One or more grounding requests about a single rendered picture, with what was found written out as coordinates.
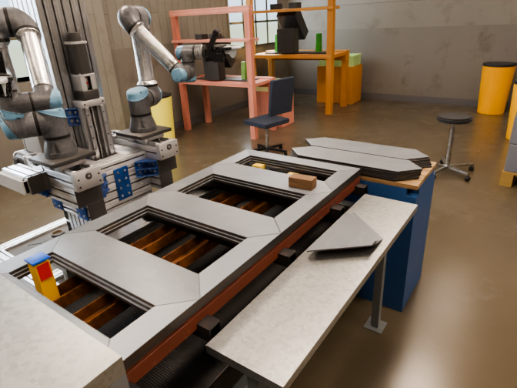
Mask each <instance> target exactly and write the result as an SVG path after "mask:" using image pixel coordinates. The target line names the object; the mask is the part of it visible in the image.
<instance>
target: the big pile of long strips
mask: <svg viewBox="0 0 517 388"><path fill-rule="evenodd" d="M305 141H306V143H307V146H306V147H298V148H292V151H291V153H292V154H291V156H292V157H296V158H301V159H310V160H315V161H320V162H327V163H332V164H337V165H342V166H350V167H355V168H360V169H361V176H366V177H371V178H375V179H383V180H387V181H392V182H398V181H405V180H412V179H419V177H420V175H421V171H422V169H425V168H432V166H431V162H430V158H429V157H428V156H427V155H425V154H423V153H421V152H420V151H418V150H416V149H407V148H401V147H394V146H389V145H378V144H372V143H366V142H356V141H349V140H344V139H333V138H327V137H324V138H315V139H306V140H305Z"/></svg>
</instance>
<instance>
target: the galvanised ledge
mask: <svg viewBox="0 0 517 388"><path fill-rule="evenodd" d="M218 191H220V190H219V189H214V188H211V187H208V186H203V187H201V188H199V189H196V190H195V191H193V192H190V193H189V195H191V196H197V197H199V198H203V199H205V198H207V197H209V196H211V195H213V194H214V193H216V192H218ZM159 223H160V222H156V221H153V220H150V219H147V218H145V217H142V218H140V219H137V220H135V221H134V222H131V223H130V224H128V225H127V226H124V227H122V228H121V229H118V230H116V231H114V232H112V233H110V234H108V235H107V236H110V237H112V238H114V239H117V240H119V241H121V242H124V243H125V242H127V241H128V240H130V239H132V238H134V237H136V236H137V235H139V234H141V233H143V232H144V231H146V230H148V229H151V228H152V227H153V226H156V225H158V224H159ZM51 265H52V266H54V267H56V268H58V269H60V270H61V271H63V272H64V273H70V272H69V271H68V270H66V269H64V268H62V267H60V266H58V265H56V264H55V263H51Z"/></svg>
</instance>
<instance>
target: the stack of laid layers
mask: <svg viewBox="0 0 517 388"><path fill-rule="evenodd" d="M250 162H256V163H260V164H264V165H268V166H276V167H280V168H284V169H292V170H296V171H300V172H307V173H312V174H316V175H321V176H328V177H330V176H332V175H333V174H334V173H336V172H337V171H334V170H329V169H321V168H317V167H312V166H304V165H300V164H295V163H291V162H283V161H278V160H274V159H267V158H262V157H258V156H248V157H246V158H244V159H242V160H240V161H238V162H235V163H236V164H240V165H246V164H248V163H250ZM360 175H361V169H360V170H359V171H358V172H356V173H355V174H354V175H353V176H351V177H350V178H349V179H347V180H346V181H345V182H344V183H342V184H341V185H340V186H339V187H338V188H337V189H335V190H334V191H333V192H331V193H330V194H329V195H328V196H326V197H325V198H324V199H323V200H322V201H321V202H319V203H318V204H317V205H315V206H314V207H313V208H312V209H310V210H309V211H308V212H307V213H306V214H305V215H303V216H302V217H301V218H299V219H298V220H297V221H295V222H294V223H293V224H292V225H290V227H288V228H287V229H286V230H285V231H283V232H282V233H281V232H280V230H279V232H280V233H277V234H279V235H278V236H277V237H276V238H274V239H273V240H272V241H271V242H270V243H269V244H267V245H266V246H265V247H263V248H262V249H261V250H259V251H258V252H257V253H256V254H255V255H254V256H253V257H251V258H250V259H249V260H247V261H246V262H245V263H243V264H242V265H241V266H240V267H239V268H237V270H235V271H234V272H233V273H231V274H230V275H229V276H227V277H226V278H225V279H224V280H222V281H221V282H220V283H219V284H218V285H217V286H215V287H214V288H213V289H211V290H210V291H209V292H208V293H206V294H205V295H204V296H203V297H202V298H201V299H199V300H198V301H197V302H196V303H194V304H193V305H192V306H190V307H189V308H188V309H187V310H186V311H185V312H183V313H182V314H181V315H180V316H178V317H177V318H176V319H174V320H173V321H172V322H170V324H168V325H167V326H166V327H165V328H164V329H162V330H161V331H160V332H158V333H157V334H156V335H154V336H153V337H152V338H151V339H150V340H149V341H148V342H146V343H145V344H144V345H142V346H141V347H140V348H138V349H137V350H136V351H135V352H134V353H133V354H132V355H130V356H129V357H128V358H126V359H125V360H124V361H123V363H124V366H125V371H126V370H128V369H129V368H130V367H131V366H133V365H134V364H135V363H137V362H138V361H139V360H140V359H141V358H142V357H143V356H144V355H145V354H147V353H148V352H149V351H150V350H152V349H153V348H154V347H155V346H157V345H158V344H159V343H160V342H161V341H163V339H165V338H166V337H167V336H168V335H170V334H171V333H172V332H173V331H175V330H176V329H177V328H178V327H180V326H181V325H182V324H183V323H184V322H185V321H186V320H187V319H189V318H190V317H191V316H192V315H194V314H195V313H196V312H197V311H199V310H200V309H201V308H202V307H203V306H204V305H205V304H206V303H208V302H209V301H210V300H211V299H213V298H214V297H215V296H217V295H218V294H219V293H220V292H221V291H222V290H223V289H224V288H225V287H227V286H228V285H229V284H230V283H232V282H233V281H234V280H235V279H237V278H238V277H239V276H240V275H242V274H243V273H244V272H245V271H246V270H247V269H248V268H250V267H251V266H252V265H253V264H255V263H256V262H257V261H258V260H260V259H261V258H262V257H263V256H264V255H265V254H266V253H267V252H269V251H270V250H271V249H272V248H274V247H275V246H276V245H277V244H279V243H280V242H281V241H282V240H283V239H284V238H285V237H286V236H288V235H289V234H290V233H291V232H293V231H294V230H295V229H297V228H298V227H299V226H300V225H301V224H303V222H304V221H306V220H307V219H308V218H309V217H310V216H312V215H313V214H314V213H315V212H317V211H318V210H319V209H321V208H322V207H323V206H324V205H325V204H326V203H327V202H328V201H330V200H331V199H332V198H333V197H335V196H336V195H337V194H338V193H340V192H341V191H342V190H343V189H344V188H345V187H346V186H347V185H349V184H350V183H351V182H352V181H354V180H355V179H356V178H357V177H359V176H360ZM213 181H216V182H222V183H225V184H229V185H232V186H238V187H242V188H245V189H250V190H254V191H258V192H263V193H267V194H270V195H274V196H280V197H283V198H287V199H292V200H296V201H298V200H299V199H301V198H302V197H303V196H304V195H305V194H301V193H297V192H291V191H288V190H284V189H278V188H274V187H271V186H264V185H261V184H257V183H253V182H247V181H244V180H240V179H234V178H230V177H227V176H220V175H217V174H213V173H212V174H211V175H210V176H206V177H205V178H203V179H200V180H199V181H197V182H194V183H192V184H191V185H189V186H186V187H185V188H183V189H180V190H178V192H183V193H185V194H189V193H190V192H193V191H195V190H196V189H199V188H201V187H203V186H205V185H207V184H209V183H210V182H213ZM148 214H149V215H152V216H155V217H158V218H160V219H164V220H167V221H169V222H173V223H176V224H179V225H181V226H185V227H187V228H190V229H194V230H196V231H199V232H203V233H205V234H208V235H210V236H214V237H217V238H219V239H223V240H225V241H228V242H231V243H234V244H237V245H238V244H239V243H241V242H242V241H243V240H245V239H246V238H247V237H244V236H240V235H237V234H234V233H232V232H228V231H225V230H223V229H218V228H215V227H213V226H209V225H206V224H204V223H201V222H196V221H194V220H191V219H187V218H185V217H182V216H177V215H175V214H172V213H170V212H166V211H163V210H160V209H156V208H154V207H151V206H145V207H143V208H141V209H139V210H137V211H135V212H133V213H131V214H129V215H127V216H125V217H122V218H120V219H118V220H116V221H114V222H112V223H110V224H108V225H107V226H104V227H102V228H101V229H98V230H96V231H98V232H100V233H103V234H105V235H108V234H110V233H112V232H114V231H116V230H118V229H121V228H122V227H124V226H127V225H128V224H130V223H131V222H134V221H135V220H137V219H140V218H142V217H143V216H146V215H148ZM273 219H274V220H275V218H273ZM275 223H276V222H275ZM276 225H277V223H276ZM277 226H278V225H277ZM278 229H279V227H278ZM47 255H49V256H50V258H49V262H50V264H51V263H55V264H56V265H58V266H60V267H62V268H64V269H66V270H68V271H69V272H71V273H73V274H75V275H76V276H79V277H80V278H82V279H84V280H86V281H87V282H89V283H91V284H93V285H95V286H97V287H98V288H100V289H102V290H104V291H106V292H107V293H110V294H111V295H113V296H115V297H117V298H118V299H120V300H122V301H124V302H126V303H127V304H129V305H131V306H133V307H135V308H136V309H139V310H140V311H142V312H143V313H146V312H148V311H149V310H150V309H151V308H152V307H154V306H155V305H153V304H151V303H149V302H147V301H145V300H143V299H142V298H140V297H138V296H136V295H134V294H132V293H130V292H128V291H126V290H125V289H123V288H121V287H119V286H116V285H115V284H113V283H110V282H109V281H108V280H106V279H103V278H102V277H100V276H97V275H95V274H94V273H92V272H90V271H88V270H87V269H84V268H82V267H80V266H78V265H76V264H75V263H73V262H71V261H69V260H67V259H65V258H63V257H61V256H60V255H58V254H56V253H54V252H51V253H49V254H47ZM9 274H10V275H12V276H14V277H15V278H16V279H18V280H20V279H22V278H24V277H26V276H28V275H30V274H31V273H30V270H29V267H28V264H26V265H24V266H22V267H20V268H18V269H16V270H14V271H12V272H10V273H9Z"/></svg>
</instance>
